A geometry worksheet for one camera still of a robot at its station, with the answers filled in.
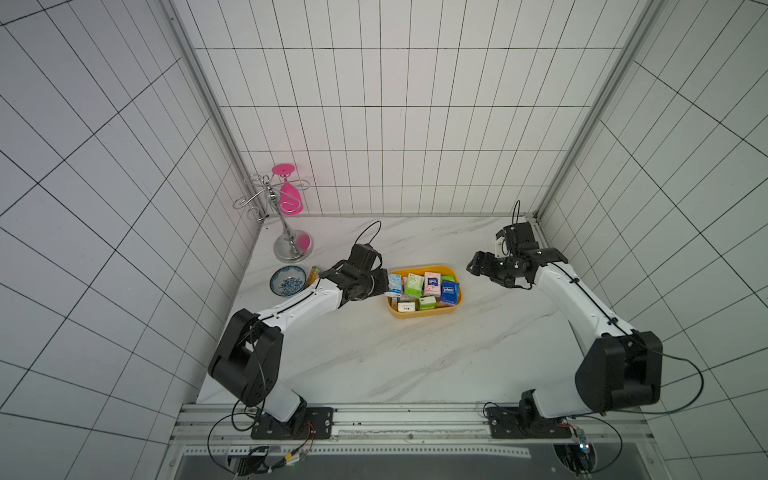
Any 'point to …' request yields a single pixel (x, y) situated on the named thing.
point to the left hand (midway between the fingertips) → (384, 288)
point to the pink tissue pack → (432, 284)
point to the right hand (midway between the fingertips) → (467, 268)
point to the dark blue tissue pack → (450, 292)
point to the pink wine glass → (291, 198)
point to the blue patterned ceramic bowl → (287, 280)
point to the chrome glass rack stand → (294, 245)
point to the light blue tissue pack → (395, 283)
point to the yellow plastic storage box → (402, 306)
